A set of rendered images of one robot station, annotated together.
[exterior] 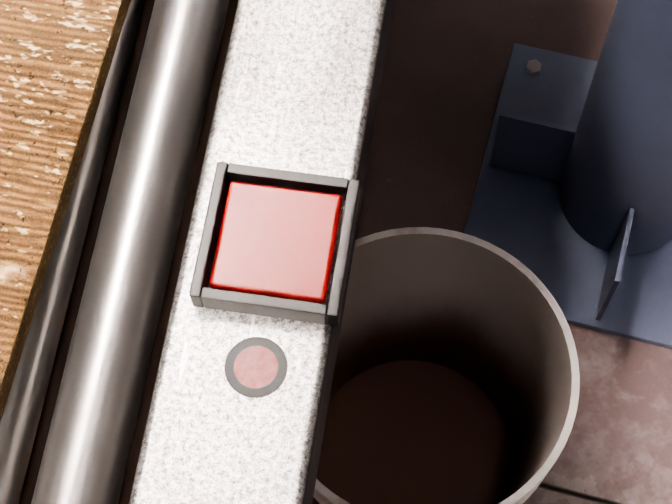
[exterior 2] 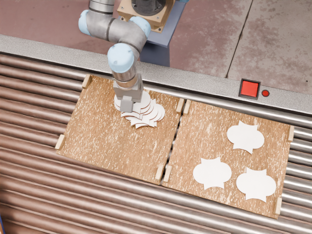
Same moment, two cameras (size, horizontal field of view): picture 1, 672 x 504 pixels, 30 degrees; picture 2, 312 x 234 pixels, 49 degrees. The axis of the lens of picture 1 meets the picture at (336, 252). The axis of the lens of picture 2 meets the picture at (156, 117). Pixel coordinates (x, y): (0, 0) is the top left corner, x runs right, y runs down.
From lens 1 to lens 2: 1.06 m
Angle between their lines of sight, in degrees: 28
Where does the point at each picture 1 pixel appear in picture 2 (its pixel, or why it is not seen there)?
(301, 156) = (235, 86)
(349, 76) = (223, 80)
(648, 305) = not seen: hidden behind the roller
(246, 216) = (246, 91)
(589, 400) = not seen: hidden behind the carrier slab
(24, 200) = (244, 118)
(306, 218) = (246, 84)
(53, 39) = (219, 114)
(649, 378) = not seen: hidden behind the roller
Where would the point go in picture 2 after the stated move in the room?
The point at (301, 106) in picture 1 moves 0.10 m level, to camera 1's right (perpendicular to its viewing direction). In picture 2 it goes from (227, 86) to (226, 64)
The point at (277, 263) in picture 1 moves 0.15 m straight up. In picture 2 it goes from (253, 88) to (262, 69)
